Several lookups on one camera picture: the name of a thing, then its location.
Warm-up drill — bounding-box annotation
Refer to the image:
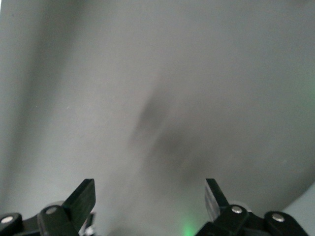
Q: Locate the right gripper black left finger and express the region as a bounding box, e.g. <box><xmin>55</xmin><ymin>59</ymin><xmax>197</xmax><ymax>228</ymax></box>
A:
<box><xmin>0</xmin><ymin>178</ymin><xmax>96</xmax><ymax>236</ymax></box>

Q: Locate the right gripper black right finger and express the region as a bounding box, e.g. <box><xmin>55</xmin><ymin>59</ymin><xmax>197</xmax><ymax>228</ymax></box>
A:
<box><xmin>194</xmin><ymin>178</ymin><xmax>309</xmax><ymax>236</ymax></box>

